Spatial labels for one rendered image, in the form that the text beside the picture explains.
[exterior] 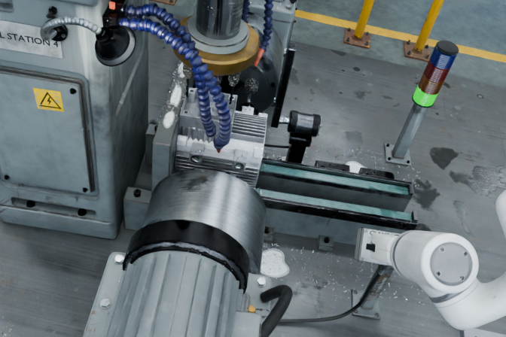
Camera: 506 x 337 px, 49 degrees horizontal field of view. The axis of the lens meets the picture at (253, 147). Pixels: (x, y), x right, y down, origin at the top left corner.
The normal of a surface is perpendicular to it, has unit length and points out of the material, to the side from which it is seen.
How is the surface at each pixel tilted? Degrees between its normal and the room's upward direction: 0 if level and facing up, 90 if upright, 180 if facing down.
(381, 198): 90
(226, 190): 13
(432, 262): 40
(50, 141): 90
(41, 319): 0
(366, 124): 0
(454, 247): 32
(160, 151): 90
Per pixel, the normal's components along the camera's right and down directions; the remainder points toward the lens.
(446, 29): 0.14, -0.69
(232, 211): 0.53, -0.56
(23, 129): -0.10, 0.70
